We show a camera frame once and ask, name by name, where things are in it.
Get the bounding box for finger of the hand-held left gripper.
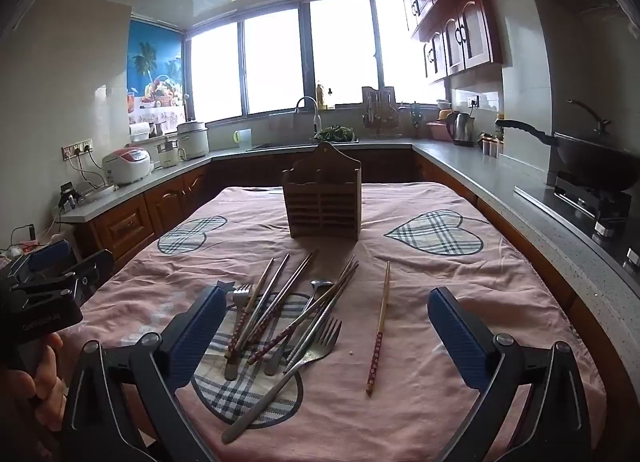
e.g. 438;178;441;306
50;248;116;303
10;239;73;287

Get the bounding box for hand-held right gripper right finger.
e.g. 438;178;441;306
426;286;593;462

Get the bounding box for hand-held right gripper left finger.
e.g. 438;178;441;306
60;282;236;462

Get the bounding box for pile of chopsticks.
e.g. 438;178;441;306
226;249;361;375

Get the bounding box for wooden chopstick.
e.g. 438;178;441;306
365;261;392;397

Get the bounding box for wooden utensil holder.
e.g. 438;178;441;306
281;141;362;241

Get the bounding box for person's left hand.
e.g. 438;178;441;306
0;331;65;445

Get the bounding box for small steel fork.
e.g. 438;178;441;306
223;283;256;382

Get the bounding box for pink tablecloth with plaid hearts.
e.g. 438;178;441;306
75;182;608;462

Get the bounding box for black charger stand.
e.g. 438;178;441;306
58;181;84;209

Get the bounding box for wooden base cabinets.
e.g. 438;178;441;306
92;146;640;423

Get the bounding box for large steel fork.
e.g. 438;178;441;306
221;318;343;444

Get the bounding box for white and red rice cooker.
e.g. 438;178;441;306
102;147;154;187

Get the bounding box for steel spoon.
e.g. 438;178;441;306
264;279;334;377

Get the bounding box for small white electric pot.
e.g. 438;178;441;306
155;139;187;169

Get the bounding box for large white cooker pot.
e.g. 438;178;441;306
176;120;210;161

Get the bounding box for grey speckled countertop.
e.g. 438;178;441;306
60;137;640;343

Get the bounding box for gas stove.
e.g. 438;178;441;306
551;171;640;270

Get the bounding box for spice jars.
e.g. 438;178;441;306
479;131;504;159

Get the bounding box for kitchen sink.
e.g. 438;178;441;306
246;138;361;151

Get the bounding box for stainless electric kettle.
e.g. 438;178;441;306
445;111;477;147

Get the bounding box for tropical fruit printed blind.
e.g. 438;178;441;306
127;19;187;126

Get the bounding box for black wok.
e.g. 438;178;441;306
495;99;640;191

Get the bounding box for metal dish rack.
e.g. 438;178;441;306
361;86;402;141

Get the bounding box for green leafy vegetables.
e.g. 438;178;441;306
315;125;357;143

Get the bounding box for chrome faucet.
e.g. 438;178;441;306
294;96;322;143

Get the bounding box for kitchen window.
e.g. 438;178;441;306
185;0;446;123

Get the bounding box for black power cable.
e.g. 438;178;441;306
69;152;110;191

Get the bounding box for wall socket strip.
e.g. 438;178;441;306
61;140;95;159

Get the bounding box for wooden wall cabinets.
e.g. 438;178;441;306
394;0;504;83

